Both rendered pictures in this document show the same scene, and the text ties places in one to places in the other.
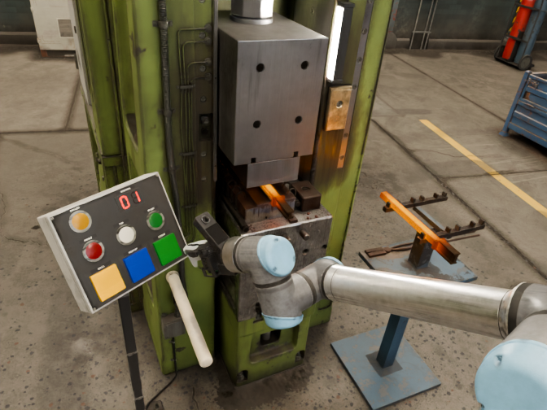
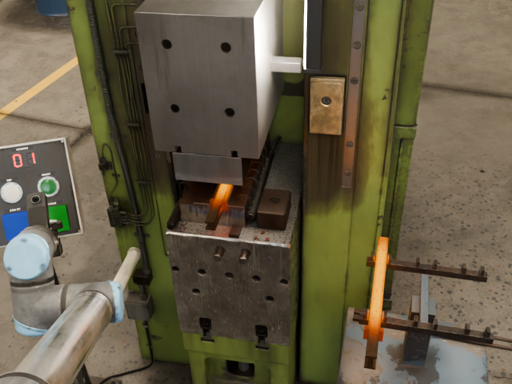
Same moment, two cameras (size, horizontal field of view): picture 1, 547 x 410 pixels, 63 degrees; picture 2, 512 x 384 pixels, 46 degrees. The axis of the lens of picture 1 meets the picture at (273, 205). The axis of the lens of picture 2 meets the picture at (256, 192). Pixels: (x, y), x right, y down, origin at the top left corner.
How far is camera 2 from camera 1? 1.09 m
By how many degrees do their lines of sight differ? 33
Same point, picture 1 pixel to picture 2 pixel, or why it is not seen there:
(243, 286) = (178, 292)
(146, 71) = (78, 31)
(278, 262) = (16, 264)
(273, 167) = (206, 164)
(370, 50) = (376, 33)
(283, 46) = (192, 23)
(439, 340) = not seen: outside the picture
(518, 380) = not seen: outside the picture
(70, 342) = not seen: hidden behind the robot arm
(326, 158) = (321, 168)
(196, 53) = (129, 16)
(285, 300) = (22, 305)
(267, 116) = (186, 101)
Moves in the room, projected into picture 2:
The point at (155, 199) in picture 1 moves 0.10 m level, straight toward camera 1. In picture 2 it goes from (54, 165) to (31, 185)
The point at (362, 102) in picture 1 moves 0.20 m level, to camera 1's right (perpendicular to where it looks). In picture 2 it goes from (373, 104) to (442, 126)
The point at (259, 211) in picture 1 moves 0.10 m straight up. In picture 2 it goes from (196, 211) to (193, 184)
